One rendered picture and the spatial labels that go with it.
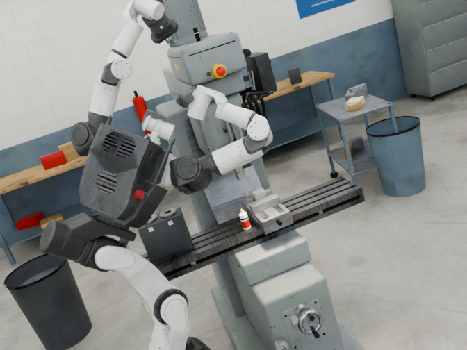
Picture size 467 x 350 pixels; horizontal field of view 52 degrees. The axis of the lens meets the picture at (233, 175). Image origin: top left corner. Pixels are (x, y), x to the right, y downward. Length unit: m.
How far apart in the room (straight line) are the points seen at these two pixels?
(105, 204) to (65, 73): 4.84
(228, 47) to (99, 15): 4.47
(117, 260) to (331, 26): 5.84
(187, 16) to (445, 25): 5.31
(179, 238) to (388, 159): 2.50
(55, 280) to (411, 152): 3.07
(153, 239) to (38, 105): 4.34
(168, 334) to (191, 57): 1.11
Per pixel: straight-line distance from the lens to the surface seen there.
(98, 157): 1.68
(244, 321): 3.09
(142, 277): 1.85
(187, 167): 1.64
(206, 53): 2.03
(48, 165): 6.01
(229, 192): 2.73
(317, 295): 2.27
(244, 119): 1.69
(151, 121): 1.82
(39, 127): 6.53
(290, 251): 2.31
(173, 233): 2.36
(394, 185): 4.52
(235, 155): 1.65
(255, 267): 2.28
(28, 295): 3.80
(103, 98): 1.87
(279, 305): 2.21
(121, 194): 1.63
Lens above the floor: 1.98
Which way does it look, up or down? 19 degrees down
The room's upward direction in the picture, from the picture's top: 17 degrees counter-clockwise
